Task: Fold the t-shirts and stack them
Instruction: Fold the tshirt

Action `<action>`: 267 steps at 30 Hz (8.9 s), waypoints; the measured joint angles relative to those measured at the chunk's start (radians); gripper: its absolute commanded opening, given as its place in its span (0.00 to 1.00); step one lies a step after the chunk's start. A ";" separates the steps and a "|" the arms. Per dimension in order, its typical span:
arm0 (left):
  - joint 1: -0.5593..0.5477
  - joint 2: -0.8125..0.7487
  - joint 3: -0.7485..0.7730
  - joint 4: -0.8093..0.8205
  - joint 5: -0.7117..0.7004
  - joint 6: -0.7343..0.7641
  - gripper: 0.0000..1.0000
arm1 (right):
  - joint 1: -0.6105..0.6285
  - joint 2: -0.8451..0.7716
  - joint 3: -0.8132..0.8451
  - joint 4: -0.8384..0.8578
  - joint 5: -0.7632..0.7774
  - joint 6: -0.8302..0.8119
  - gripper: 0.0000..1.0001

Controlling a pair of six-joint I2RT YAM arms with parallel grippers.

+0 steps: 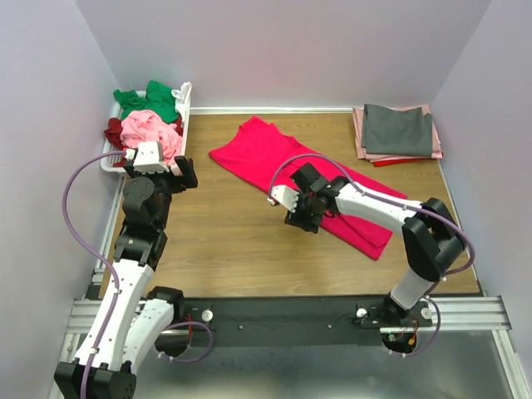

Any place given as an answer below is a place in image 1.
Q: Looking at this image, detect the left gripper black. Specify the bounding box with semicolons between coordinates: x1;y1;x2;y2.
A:
124;155;197;229

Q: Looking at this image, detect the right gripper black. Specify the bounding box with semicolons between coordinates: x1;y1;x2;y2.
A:
283;187;323;234

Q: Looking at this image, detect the crimson red t shirt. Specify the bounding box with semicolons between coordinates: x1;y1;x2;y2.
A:
209;116;392;260

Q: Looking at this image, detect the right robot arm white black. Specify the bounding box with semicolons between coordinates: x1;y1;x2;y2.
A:
269;163;467;326

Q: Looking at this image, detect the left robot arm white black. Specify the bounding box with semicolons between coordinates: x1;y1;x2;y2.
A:
54;153;198;398

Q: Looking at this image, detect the light pink t shirt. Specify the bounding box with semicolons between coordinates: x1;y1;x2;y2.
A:
120;110;184;165

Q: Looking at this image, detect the green t shirt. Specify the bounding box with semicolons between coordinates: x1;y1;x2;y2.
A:
113;80;180;123

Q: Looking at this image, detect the dark red t shirt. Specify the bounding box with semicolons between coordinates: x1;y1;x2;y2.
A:
103;117;125;150

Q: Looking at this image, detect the folded red t shirt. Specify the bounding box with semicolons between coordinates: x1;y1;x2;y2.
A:
371;157;426;167

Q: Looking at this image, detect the white plastic laundry basket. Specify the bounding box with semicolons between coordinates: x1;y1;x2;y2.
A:
100;91;190;175

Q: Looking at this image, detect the folded dusty pink t shirt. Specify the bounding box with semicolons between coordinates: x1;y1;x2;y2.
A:
352;107;444;162

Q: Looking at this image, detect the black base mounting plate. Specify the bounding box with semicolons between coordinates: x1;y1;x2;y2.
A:
155;295;433;356

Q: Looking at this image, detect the folded grey t shirt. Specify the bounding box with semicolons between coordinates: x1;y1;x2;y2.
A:
362;104;433;157

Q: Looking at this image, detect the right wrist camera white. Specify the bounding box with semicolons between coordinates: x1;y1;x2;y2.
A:
267;185;299;213

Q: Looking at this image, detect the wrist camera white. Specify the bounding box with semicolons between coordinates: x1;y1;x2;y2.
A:
267;185;299;213
126;141;169;174

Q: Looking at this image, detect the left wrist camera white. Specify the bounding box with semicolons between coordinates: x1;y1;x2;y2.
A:
126;141;169;174

